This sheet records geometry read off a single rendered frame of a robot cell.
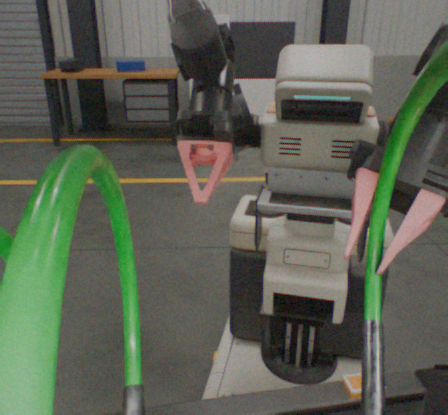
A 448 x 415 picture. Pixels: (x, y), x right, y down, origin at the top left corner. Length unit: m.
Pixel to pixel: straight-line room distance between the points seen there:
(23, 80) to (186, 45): 6.46
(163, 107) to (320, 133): 4.31
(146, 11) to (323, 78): 5.62
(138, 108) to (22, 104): 2.28
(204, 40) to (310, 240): 0.75
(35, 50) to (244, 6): 3.05
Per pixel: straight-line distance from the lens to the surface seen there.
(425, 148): 0.41
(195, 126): 0.52
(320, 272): 1.18
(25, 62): 6.90
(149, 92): 5.22
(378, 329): 0.39
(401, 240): 0.38
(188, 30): 0.52
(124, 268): 0.37
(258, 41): 5.40
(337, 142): 1.02
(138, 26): 6.52
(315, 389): 0.66
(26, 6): 6.81
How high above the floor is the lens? 1.43
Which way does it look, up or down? 21 degrees down
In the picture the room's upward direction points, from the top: straight up
